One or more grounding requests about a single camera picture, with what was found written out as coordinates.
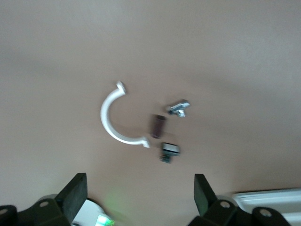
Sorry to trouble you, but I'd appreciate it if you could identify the white half-ring pipe clamp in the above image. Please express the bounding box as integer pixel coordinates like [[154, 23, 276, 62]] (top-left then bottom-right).
[[100, 81, 151, 148]]

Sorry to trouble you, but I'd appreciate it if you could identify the silver metal T-nut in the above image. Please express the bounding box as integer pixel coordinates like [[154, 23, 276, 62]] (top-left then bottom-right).
[[166, 98, 191, 118]]

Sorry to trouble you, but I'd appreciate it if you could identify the white plastic tray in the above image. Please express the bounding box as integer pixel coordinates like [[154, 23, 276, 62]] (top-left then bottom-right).
[[231, 189, 301, 226]]

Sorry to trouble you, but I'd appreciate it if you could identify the brown cylindrical block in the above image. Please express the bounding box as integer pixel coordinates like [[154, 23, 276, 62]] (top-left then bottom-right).
[[148, 113, 166, 139]]

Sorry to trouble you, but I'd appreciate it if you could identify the black switch with white cap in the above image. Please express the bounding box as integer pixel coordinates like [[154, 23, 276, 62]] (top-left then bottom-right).
[[159, 142, 181, 164]]

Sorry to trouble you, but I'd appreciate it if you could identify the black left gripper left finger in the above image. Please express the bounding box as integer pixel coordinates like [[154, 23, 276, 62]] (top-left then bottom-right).
[[18, 173, 88, 226]]

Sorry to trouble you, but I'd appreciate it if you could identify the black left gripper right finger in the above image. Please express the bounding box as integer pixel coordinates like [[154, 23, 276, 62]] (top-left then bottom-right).
[[190, 173, 238, 226]]

